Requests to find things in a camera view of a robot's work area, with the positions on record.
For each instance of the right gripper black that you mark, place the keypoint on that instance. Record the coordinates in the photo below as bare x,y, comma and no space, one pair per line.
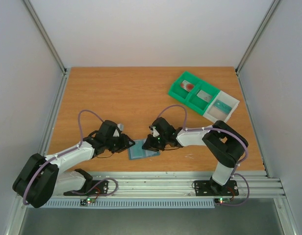
154,141

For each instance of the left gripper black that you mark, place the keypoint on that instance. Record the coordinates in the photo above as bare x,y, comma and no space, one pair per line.
125,144

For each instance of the teal card holder wallet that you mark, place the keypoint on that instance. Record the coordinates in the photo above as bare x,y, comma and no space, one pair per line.
143,151

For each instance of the teal card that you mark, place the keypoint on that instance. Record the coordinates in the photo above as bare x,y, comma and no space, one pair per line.
140,150
222,107

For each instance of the red circle card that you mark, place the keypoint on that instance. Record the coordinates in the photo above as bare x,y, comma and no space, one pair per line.
186,85

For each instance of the grey card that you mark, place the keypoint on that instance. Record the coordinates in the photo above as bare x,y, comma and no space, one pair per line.
204,96

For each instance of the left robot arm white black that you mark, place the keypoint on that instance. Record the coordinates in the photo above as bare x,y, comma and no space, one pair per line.
45,176

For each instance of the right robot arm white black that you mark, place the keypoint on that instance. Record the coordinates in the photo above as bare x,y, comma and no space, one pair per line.
226,145

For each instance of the green plastic bin far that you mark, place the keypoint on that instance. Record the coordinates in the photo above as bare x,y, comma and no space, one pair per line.
177,92

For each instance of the green plastic bin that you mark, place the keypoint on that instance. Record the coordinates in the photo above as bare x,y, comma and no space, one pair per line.
197,104
177,92

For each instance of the green plastic bin middle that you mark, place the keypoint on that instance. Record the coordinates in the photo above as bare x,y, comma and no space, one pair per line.
197,104

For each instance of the left small circuit board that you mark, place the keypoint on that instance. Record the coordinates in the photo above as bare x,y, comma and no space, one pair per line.
86,202

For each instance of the small circuit board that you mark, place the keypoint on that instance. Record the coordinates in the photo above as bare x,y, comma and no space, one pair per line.
86,202
222,200

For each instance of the white plastic bin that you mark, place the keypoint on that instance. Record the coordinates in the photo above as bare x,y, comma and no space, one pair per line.
213,114

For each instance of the right small circuit board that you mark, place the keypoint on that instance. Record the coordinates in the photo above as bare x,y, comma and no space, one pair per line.
222,200

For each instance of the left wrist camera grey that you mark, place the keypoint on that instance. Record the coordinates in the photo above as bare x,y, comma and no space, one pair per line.
120,126

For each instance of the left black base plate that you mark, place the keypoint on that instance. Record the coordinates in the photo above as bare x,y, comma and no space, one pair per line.
97,188

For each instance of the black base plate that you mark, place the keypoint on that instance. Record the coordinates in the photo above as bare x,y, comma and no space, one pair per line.
208,188
97,188

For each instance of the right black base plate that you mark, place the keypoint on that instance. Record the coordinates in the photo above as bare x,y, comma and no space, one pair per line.
208,188

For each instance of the aluminium rail base frame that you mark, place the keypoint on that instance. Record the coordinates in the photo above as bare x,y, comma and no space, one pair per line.
136,97

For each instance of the left aluminium corner post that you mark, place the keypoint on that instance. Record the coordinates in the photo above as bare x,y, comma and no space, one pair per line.
33,14

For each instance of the aluminium corner post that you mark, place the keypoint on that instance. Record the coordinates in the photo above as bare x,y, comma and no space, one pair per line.
33,14
260,30

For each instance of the right aluminium corner post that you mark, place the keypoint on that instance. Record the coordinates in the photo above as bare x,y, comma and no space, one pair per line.
260,30

